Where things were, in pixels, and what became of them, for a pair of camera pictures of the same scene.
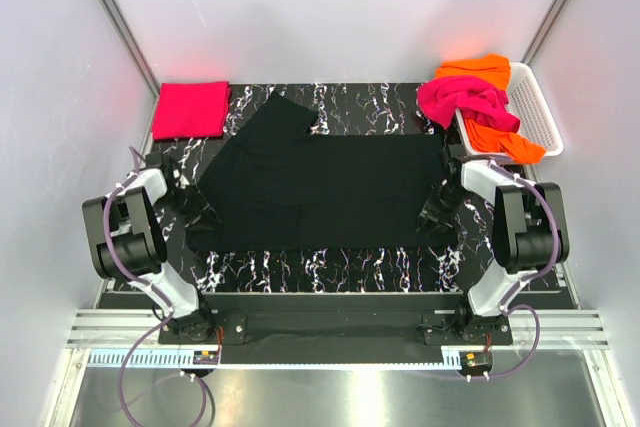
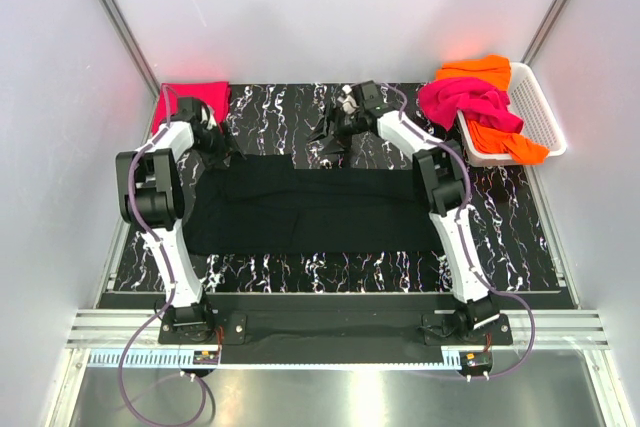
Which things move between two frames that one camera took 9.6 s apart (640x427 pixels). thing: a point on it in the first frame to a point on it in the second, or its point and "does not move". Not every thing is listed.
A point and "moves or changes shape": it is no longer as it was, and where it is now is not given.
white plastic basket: x=527 y=102 does not move
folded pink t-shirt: x=192 y=109 does not move
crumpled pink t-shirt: x=484 y=104 does not move
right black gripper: x=434 y=209 to x=338 y=145
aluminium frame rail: x=529 y=329 does not move
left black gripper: x=200 y=206 to x=215 y=160
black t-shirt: x=278 y=186 moves or changes shape
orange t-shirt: x=496 y=70 does not move
